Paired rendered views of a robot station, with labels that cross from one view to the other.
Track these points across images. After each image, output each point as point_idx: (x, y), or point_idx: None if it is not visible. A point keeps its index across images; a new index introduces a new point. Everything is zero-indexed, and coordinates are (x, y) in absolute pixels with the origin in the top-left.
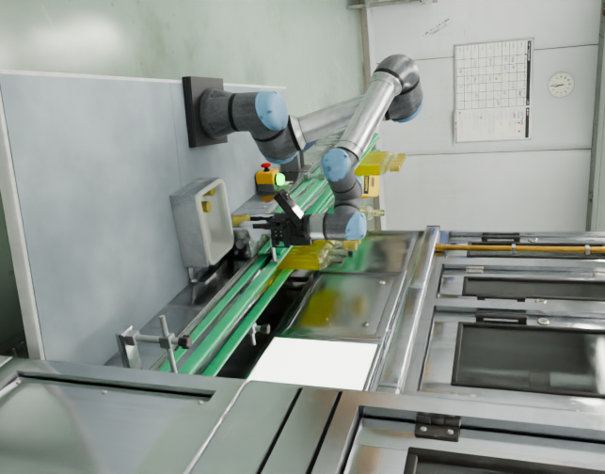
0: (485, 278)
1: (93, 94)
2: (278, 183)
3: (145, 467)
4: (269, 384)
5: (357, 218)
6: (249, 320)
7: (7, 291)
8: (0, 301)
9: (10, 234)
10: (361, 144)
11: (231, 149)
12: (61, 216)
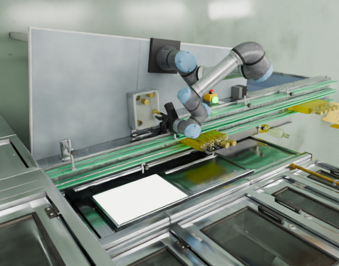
0: (297, 191)
1: (84, 40)
2: (213, 102)
3: None
4: (42, 172)
5: (191, 126)
6: (142, 160)
7: None
8: None
9: (29, 89)
10: (202, 87)
11: None
12: (53, 88)
